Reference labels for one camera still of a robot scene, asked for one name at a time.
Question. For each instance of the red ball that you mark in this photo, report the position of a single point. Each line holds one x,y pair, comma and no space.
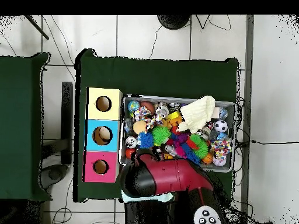
129,152

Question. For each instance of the green fuzzy caterpillar toy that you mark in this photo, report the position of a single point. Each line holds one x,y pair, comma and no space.
201,147

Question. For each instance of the cream yellow cloth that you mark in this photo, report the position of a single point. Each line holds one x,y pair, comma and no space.
198,112

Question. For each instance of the black rod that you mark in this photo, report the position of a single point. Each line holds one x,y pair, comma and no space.
37,27

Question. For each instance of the black round base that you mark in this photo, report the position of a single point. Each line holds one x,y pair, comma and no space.
174,22

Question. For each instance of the tan round toy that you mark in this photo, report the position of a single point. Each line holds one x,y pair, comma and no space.
104,134

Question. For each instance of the small orange basketball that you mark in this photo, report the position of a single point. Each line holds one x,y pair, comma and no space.
207,159

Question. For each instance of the shallow mesh bin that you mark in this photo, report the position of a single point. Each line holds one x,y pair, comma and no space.
149,99

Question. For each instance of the globe print ball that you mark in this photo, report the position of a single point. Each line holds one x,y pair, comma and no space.
133,106

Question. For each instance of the wooden box with three holes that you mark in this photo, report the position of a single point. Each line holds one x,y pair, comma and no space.
102,116

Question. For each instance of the green spiky rubber ball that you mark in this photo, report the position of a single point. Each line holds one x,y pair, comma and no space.
161,134

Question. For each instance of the blue spiky rubber ball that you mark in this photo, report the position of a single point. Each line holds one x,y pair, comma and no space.
145,140

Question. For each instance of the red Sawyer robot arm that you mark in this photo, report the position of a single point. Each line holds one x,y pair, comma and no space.
172,177

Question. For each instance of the grey rounded base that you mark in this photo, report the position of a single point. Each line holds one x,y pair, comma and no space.
55,175

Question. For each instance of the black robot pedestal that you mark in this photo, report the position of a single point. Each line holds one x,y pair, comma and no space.
149,214

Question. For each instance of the black and white soccer ball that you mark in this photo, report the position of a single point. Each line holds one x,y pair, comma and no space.
220,126

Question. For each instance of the mint green cloth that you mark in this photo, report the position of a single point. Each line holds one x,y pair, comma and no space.
163,198

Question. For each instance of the brown toy football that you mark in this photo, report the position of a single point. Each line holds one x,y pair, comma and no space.
148,106

